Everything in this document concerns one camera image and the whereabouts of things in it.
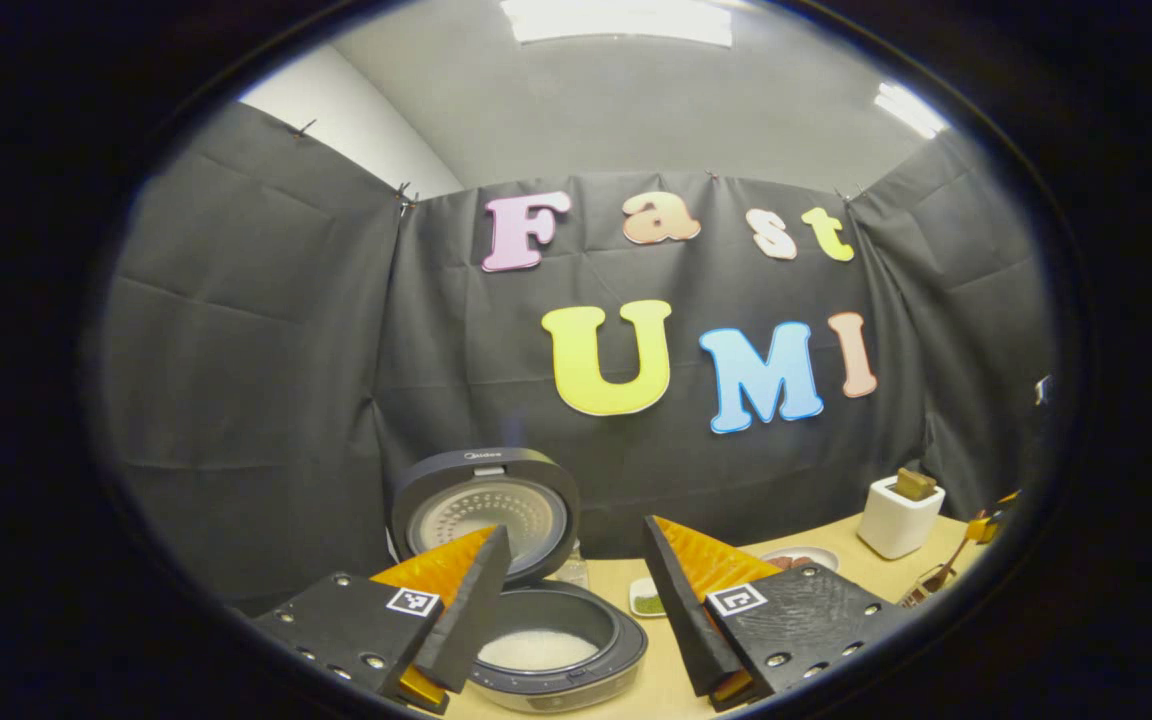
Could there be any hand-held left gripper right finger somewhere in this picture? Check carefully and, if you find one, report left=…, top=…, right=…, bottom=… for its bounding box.
left=644, top=514, right=912, bottom=711

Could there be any white divided bean dish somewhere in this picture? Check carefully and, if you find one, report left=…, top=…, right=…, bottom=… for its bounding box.
left=630, top=575, right=672, bottom=618

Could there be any brown wooden spoon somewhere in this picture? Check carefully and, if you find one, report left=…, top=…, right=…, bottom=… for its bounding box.
left=901, top=535, right=972, bottom=606

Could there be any black backdrop cloth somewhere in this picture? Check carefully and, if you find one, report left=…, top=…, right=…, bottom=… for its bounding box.
left=96, top=100, right=1055, bottom=616

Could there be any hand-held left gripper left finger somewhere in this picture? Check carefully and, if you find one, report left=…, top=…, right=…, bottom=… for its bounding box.
left=251, top=523, right=514, bottom=713

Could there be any grey rice cooker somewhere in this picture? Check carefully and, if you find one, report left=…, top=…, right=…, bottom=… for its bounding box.
left=389, top=448, right=649, bottom=713

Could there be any small ceiling light panel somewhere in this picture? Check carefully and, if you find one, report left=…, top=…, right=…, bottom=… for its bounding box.
left=873, top=82, right=949, bottom=139

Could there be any white round plate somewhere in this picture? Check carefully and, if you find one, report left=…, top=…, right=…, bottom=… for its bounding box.
left=761, top=545, right=840, bottom=573

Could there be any white rice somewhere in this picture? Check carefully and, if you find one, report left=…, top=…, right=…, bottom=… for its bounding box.
left=476, top=628, right=599, bottom=671

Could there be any long ceiling light panel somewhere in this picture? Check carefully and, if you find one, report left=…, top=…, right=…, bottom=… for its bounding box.
left=501, top=0, right=734, bottom=48

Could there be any white square container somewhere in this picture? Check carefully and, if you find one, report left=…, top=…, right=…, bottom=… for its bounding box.
left=857, top=476, right=947, bottom=560

